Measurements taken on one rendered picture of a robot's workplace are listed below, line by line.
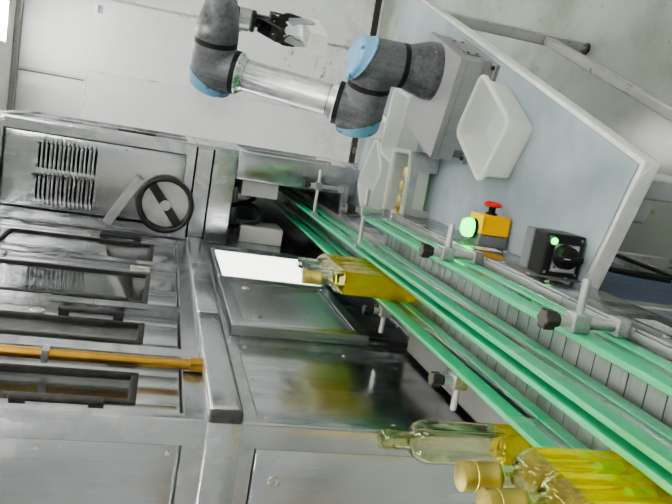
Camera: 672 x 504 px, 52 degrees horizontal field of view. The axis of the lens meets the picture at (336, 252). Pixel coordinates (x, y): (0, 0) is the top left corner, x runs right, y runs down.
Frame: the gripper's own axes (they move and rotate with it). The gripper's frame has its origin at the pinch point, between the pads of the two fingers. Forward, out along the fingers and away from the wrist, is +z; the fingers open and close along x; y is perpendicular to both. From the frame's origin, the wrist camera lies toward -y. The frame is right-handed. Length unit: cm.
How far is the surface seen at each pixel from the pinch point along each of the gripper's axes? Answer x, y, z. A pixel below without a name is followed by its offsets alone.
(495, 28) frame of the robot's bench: -14, 11, 69
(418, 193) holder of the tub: 25, -62, 30
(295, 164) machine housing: 53, 13, 8
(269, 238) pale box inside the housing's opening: 88, 14, 4
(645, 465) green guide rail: -1, -189, 14
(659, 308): 1, -153, 40
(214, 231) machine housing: 82, 3, -20
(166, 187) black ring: 68, 7, -40
